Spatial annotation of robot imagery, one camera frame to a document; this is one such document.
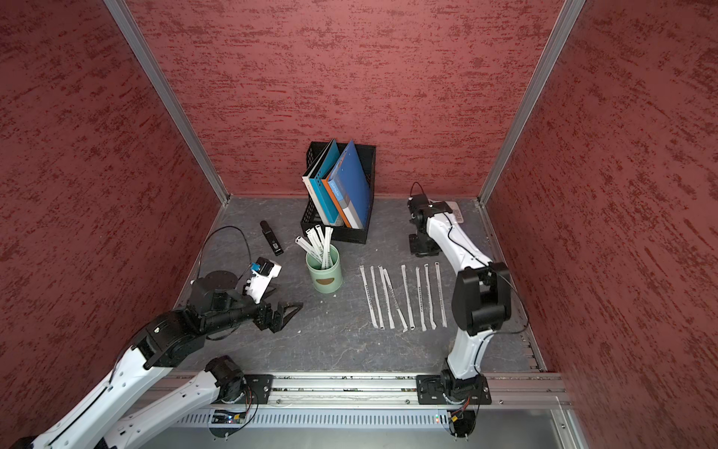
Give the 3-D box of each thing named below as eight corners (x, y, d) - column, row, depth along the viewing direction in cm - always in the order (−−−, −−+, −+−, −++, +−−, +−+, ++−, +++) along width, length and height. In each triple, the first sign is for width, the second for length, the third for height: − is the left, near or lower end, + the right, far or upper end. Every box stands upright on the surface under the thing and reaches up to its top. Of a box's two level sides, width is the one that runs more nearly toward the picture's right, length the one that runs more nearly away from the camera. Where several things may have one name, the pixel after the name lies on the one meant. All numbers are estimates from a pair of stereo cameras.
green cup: (311, 293, 95) (303, 271, 83) (314, 268, 101) (308, 245, 89) (341, 293, 95) (338, 271, 83) (343, 268, 101) (340, 245, 89)
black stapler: (276, 257, 104) (273, 251, 100) (260, 229, 112) (257, 222, 109) (284, 253, 105) (281, 247, 102) (268, 225, 114) (265, 218, 110)
